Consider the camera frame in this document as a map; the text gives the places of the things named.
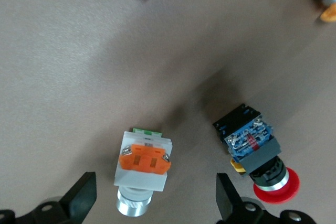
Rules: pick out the red mushroom push button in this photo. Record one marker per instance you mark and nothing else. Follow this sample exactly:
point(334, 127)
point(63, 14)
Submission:
point(262, 155)

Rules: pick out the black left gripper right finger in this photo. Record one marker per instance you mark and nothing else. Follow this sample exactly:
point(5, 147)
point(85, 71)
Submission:
point(225, 197)

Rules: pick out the white orange push button switch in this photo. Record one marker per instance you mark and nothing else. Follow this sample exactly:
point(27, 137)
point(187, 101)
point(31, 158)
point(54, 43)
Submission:
point(141, 179)

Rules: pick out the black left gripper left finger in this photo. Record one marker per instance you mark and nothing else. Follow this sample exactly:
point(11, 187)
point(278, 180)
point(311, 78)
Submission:
point(78, 195)

